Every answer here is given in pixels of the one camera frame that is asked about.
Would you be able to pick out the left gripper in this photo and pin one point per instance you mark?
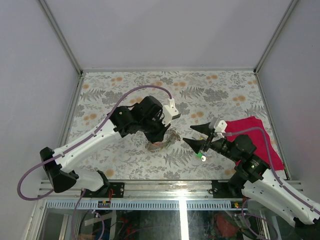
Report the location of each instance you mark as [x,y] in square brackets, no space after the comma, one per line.
[159,136]

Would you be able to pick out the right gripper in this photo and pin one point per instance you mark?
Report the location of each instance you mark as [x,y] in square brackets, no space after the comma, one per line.
[197,145]

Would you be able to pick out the key with green tag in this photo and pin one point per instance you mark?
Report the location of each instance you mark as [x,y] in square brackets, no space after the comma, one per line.
[201,156]

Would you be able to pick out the large metal keyring with keys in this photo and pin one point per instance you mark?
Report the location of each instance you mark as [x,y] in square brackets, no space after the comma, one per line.
[170,138]

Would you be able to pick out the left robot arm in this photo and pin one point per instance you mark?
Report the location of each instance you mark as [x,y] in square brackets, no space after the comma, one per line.
[64,172]

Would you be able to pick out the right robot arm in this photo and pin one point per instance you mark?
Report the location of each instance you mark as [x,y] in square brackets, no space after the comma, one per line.
[255,178]

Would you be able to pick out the floral table mat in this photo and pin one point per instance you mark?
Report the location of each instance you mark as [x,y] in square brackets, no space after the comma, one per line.
[199,96]

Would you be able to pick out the magenta cloth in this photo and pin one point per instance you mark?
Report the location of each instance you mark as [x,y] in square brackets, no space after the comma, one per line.
[257,139]

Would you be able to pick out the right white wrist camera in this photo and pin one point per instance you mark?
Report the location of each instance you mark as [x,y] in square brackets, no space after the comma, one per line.
[218,127]

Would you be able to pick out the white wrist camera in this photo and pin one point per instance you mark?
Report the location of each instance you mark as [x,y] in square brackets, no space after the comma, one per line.
[218,127]
[170,112]

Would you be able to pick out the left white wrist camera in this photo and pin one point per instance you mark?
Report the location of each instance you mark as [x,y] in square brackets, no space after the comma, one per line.
[170,112]

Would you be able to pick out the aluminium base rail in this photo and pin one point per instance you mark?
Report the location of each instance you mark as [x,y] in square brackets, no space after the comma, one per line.
[154,189]

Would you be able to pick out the left aluminium frame post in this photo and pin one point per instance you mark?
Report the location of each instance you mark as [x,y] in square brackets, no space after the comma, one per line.
[60,36]

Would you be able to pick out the aluminium frame post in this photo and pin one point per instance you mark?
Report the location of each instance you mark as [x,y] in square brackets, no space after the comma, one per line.
[60,36]
[287,14]

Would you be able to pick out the grey slotted cable duct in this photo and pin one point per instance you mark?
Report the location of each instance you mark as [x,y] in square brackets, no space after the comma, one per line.
[140,205]

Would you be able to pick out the right aluminium frame post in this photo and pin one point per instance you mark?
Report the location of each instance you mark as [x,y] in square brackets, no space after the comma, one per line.
[287,14]

